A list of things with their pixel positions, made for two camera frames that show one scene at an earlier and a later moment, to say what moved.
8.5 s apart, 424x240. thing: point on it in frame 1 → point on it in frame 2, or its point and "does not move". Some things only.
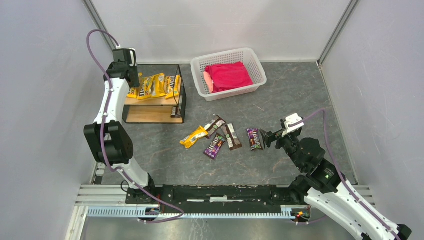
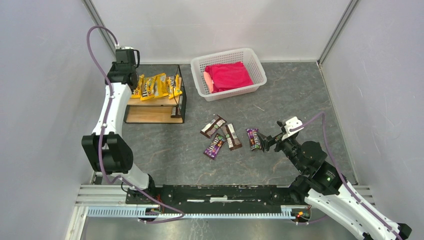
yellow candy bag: (158, 85) does not move
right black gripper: (271, 137) does not move
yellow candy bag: (200, 132) → (136, 92)
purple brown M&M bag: (254, 136) does not move
